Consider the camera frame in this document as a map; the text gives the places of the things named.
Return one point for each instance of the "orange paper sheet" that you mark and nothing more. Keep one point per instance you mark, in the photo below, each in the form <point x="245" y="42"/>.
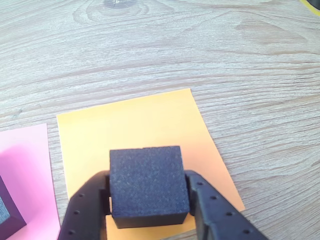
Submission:
<point x="137" y="120"/>

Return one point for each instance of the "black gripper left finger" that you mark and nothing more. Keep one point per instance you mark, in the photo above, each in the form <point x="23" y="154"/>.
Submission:
<point x="85" y="212"/>

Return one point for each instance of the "pink paper sheet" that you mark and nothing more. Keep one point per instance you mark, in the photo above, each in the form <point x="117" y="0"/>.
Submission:
<point x="32" y="175"/>

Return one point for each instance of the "yellow tape on table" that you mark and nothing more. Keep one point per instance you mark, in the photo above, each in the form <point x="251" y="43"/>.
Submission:
<point x="306" y="3"/>

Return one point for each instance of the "small dark cube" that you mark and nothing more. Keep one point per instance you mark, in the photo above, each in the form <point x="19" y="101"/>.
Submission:
<point x="150" y="185"/>

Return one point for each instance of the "medium dark block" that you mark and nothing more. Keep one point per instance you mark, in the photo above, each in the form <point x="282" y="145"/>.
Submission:
<point x="12" y="215"/>

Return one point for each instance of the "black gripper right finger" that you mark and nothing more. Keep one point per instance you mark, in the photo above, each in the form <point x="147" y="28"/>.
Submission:
<point x="220" y="220"/>

